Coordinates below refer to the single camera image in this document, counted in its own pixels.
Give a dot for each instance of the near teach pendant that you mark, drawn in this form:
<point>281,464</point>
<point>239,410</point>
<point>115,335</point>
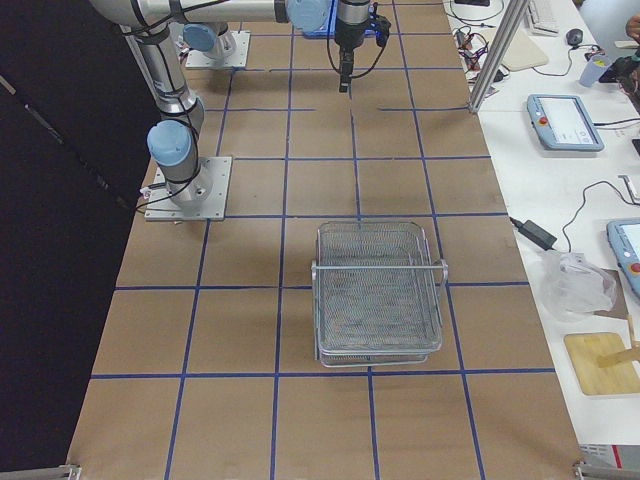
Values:
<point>623,238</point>

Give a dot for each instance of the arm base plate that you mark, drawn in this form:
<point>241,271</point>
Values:
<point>209,50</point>
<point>204,198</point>

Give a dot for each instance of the silver wire mesh shelf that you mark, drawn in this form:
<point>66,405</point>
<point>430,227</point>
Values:
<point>376,294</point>

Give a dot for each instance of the far teach pendant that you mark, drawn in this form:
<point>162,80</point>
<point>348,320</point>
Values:
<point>562,123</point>

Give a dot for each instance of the clear plastic bag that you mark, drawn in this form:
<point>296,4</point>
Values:
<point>571,284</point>

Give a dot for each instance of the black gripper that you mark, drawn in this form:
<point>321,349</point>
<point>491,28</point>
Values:
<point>347,31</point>

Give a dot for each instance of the wooden cutting board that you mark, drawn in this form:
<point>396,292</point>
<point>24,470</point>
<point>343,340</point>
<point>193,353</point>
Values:
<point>602,363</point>

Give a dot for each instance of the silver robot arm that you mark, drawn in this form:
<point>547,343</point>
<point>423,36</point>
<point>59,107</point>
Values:
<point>173,142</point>

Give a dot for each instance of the blue plastic cup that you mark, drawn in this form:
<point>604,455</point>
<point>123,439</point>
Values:
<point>595,68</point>

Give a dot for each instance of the beige mouse pad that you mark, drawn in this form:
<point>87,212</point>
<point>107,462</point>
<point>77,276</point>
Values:
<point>523,53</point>

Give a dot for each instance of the computer mouse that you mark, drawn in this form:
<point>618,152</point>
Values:
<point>574,37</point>

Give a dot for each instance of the white keyboard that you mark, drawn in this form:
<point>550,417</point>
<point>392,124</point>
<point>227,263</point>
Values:
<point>540,19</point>

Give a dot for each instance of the aluminium frame post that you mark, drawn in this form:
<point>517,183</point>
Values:
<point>506,30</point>

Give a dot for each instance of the teach pendant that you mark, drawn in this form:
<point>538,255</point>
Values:
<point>623,238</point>
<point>562,123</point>

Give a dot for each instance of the black power adapter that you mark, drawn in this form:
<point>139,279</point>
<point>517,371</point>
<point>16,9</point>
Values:
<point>536,234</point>

